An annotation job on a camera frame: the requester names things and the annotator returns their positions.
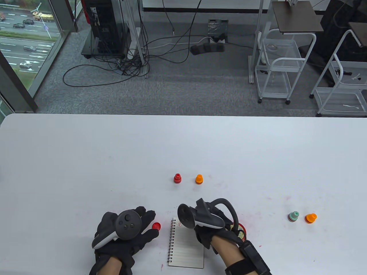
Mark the person's left forearm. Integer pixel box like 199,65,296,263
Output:
96,256,122,275

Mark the dark grey left hand controller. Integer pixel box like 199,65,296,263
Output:
92,210,143,249

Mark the brown top side table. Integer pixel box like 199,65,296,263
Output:
348,22,367,48
272,1,324,35

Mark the person's right forearm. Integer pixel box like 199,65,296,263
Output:
211,236,254,275

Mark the dark grey right hand controller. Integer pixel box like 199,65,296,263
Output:
177,198,239,231

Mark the white wire trolley cart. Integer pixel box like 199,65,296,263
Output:
310,30,367,117
255,29,317,104

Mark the black wrapped box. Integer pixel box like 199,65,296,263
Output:
208,19,229,43

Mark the black computer tower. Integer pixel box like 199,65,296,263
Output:
81,0,128,59

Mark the person's right hand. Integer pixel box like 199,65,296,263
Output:
194,209,245,255

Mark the white spiral lined notebook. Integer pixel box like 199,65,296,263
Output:
168,218,204,269

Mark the red tin lid yellow label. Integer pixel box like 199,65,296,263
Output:
229,223,247,240

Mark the long white table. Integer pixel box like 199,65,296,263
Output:
142,0,270,13

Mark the black wrist camera unit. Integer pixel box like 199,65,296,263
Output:
239,240,272,275

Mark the dark grey hand controller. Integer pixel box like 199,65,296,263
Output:
92,210,143,249
177,198,239,231

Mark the tall aluminium pole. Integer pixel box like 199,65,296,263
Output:
248,0,271,84

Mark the glass window dark frame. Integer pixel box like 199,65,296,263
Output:
0,0,78,115

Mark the bundle of black cables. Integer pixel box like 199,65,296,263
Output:
63,0,212,87

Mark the aluminium profile leg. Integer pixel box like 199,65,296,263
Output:
126,0,150,78

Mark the person's left hand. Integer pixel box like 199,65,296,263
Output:
89,206,160,275

